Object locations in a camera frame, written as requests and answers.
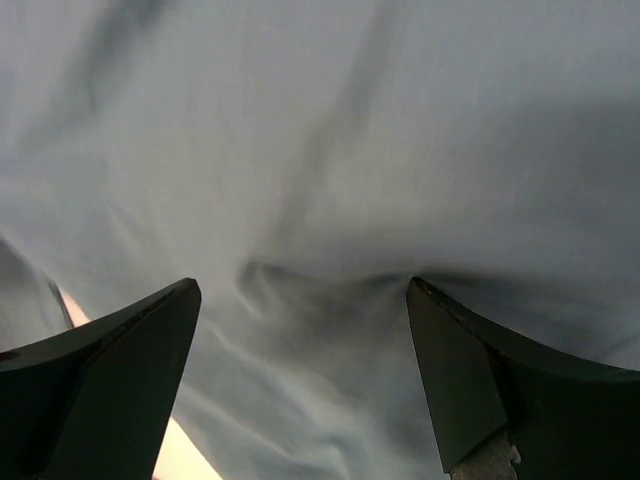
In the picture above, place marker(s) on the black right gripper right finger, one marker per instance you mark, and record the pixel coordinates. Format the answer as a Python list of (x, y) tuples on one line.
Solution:
[(504, 406)]

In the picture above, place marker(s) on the teal blue t-shirt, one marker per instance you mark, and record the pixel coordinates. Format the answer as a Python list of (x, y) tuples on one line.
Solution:
[(303, 160)]

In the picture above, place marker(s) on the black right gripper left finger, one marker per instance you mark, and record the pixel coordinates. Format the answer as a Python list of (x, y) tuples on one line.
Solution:
[(94, 402)]

